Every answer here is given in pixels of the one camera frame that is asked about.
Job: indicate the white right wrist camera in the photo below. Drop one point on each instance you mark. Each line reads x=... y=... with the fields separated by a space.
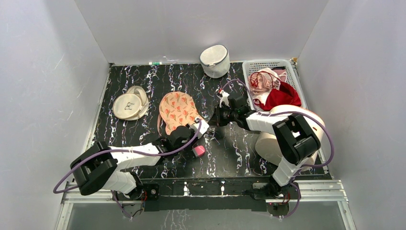
x=223 y=96

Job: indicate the red bra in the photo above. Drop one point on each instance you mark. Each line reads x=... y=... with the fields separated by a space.
x=285 y=95

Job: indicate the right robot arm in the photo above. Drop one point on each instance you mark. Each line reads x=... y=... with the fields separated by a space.
x=298 y=134

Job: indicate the white cylindrical mesh laundry bag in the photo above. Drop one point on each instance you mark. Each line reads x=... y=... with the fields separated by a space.
x=215 y=61

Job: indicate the pink and grey stamp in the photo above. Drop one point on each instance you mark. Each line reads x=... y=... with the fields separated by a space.
x=198 y=151

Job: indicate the floral mesh laundry bag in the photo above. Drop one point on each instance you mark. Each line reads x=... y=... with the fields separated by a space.
x=177 y=109

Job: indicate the white plastic basket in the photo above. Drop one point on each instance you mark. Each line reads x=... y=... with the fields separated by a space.
x=256 y=65

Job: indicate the cream round laundry bag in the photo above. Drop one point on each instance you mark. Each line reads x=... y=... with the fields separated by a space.
x=131 y=105

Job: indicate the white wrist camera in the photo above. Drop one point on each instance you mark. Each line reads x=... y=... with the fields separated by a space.
x=200 y=127
x=223 y=96

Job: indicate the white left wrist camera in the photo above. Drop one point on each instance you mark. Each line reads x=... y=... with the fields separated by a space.
x=200 y=127

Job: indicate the pink bra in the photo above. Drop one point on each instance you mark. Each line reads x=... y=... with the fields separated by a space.
x=263 y=82

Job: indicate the green white small tube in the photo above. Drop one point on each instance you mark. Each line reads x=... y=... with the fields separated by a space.
x=155 y=63

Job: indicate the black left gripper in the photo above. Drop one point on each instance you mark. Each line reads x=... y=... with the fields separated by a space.
x=192 y=133

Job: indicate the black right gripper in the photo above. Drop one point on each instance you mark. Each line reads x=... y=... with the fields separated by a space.
x=220 y=115

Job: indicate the large cream cylindrical bag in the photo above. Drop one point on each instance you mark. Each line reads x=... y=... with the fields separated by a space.
x=267 y=146

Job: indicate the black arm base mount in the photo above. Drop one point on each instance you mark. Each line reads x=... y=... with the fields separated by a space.
x=207 y=193

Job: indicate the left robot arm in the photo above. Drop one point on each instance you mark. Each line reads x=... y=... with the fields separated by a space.
x=108 y=168

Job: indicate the aluminium frame rail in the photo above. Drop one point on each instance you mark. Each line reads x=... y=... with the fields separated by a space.
x=319 y=191

